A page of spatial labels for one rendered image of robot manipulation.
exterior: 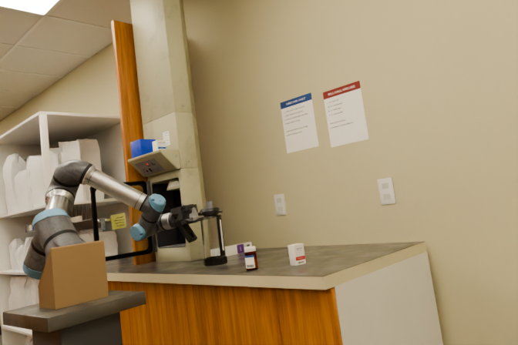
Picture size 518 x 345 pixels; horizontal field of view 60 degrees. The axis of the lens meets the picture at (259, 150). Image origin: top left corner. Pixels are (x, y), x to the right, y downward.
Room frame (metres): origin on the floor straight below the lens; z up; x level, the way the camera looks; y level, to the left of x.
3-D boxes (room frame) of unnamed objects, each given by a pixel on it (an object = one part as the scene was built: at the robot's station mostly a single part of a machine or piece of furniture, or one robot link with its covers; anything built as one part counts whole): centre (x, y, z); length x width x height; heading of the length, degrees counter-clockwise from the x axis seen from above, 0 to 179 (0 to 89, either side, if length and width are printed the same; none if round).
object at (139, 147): (2.42, 0.62, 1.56); 0.10 x 0.10 x 0.09; 46
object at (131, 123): (2.67, 0.58, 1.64); 0.49 x 0.03 x 1.40; 136
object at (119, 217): (2.41, 0.77, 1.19); 0.30 x 0.01 x 0.40; 126
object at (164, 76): (2.50, 0.44, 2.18); 0.32 x 0.25 x 0.93; 46
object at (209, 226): (1.96, 0.25, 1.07); 0.11 x 0.11 x 0.21
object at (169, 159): (2.36, 0.56, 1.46); 0.32 x 0.11 x 0.10; 46
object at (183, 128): (2.50, 0.44, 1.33); 0.32 x 0.25 x 0.77; 46
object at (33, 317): (1.50, 0.66, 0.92); 0.32 x 0.32 x 0.04; 50
